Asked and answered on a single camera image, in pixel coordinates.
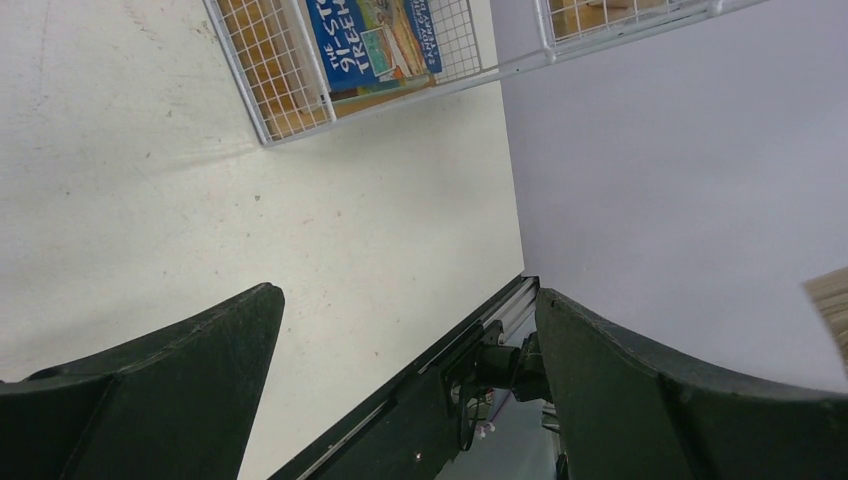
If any white wire wooden shelf rack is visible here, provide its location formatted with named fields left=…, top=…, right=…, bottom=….
left=205, top=1, right=745, bottom=146

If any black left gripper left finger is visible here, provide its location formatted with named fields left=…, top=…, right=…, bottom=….
left=1, top=283, right=285, bottom=479

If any pink book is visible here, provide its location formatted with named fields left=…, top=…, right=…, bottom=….
left=802, top=267, right=847, bottom=370

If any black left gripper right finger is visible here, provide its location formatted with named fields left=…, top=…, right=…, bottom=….
left=536, top=289, right=847, bottom=479

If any yellow Brideshead Revisited book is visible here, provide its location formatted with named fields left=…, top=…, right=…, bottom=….
left=330, top=74, right=435, bottom=110

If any blue 91-storey treehouse book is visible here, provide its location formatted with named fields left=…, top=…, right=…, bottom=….
left=299, top=0, right=443, bottom=92

